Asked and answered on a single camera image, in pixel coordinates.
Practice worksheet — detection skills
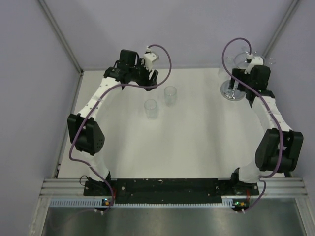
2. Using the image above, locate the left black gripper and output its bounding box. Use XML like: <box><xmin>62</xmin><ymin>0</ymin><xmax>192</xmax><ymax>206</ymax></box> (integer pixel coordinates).
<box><xmin>128</xmin><ymin>58</ymin><xmax>158</xmax><ymax>91</ymax></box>

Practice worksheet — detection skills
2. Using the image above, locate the clear patterned wine glass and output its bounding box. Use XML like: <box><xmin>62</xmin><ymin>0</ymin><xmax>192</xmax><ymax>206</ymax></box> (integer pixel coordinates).
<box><xmin>164</xmin><ymin>86</ymin><xmax>177</xmax><ymax>107</ymax></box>

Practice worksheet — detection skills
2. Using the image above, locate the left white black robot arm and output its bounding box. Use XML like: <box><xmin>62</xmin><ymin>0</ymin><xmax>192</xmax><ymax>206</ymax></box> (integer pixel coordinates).
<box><xmin>67</xmin><ymin>46</ymin><xmax>159</xmax><ymax>195</ymax></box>

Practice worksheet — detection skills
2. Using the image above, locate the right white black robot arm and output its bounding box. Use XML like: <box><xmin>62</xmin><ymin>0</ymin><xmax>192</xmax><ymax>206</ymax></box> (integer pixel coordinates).
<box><xmin>229</xmin><ymin>65</ymin><xmax>304</xmax><ymax>195</ymax></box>

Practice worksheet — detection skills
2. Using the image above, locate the chrome wine glass rack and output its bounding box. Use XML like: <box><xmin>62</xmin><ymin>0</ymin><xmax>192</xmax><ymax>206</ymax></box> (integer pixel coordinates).
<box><xmin>220</xmin><ymin>50</ymin><xmax>269</xmax><ymax>101</ymax></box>

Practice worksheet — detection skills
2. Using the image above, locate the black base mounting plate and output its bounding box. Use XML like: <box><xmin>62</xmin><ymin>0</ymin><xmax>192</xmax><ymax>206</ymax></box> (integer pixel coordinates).
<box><xmin>83</xmin><ymin>178</ymin><xmax>260</xmax><ymax>206</ymax></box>

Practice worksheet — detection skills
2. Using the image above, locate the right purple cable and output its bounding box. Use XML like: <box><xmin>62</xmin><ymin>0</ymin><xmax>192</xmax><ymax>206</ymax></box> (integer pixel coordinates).
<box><xmin>221</xmin><ymin>37</ymin><xmax>284</xmax><ymax>213</ymax></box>

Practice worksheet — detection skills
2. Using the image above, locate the purple cable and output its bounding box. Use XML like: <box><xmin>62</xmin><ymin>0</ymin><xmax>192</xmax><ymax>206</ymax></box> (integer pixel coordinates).
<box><xmin>221</xmin><ymin>37</ymin><xmax>284</xmax><ymax>213</ymax></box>
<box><xmin>68</xmin><ymin>44</ymin><xmax>172</xmax><ymax>212</ymax></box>

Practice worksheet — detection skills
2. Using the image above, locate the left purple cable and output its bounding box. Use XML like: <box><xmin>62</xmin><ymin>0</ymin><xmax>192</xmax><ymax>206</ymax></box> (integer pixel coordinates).
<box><xmin>68</xmin><ymin>44</ymin><xmax>172</xmax><ymax>212</ymax></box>

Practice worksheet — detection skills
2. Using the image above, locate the grey slotted cable duct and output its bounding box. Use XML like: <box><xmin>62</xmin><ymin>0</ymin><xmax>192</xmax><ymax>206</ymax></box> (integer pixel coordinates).
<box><xmin>50</xmin><ymin>196</ymin><xmax>249</xmax><ymax>209</ymax></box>

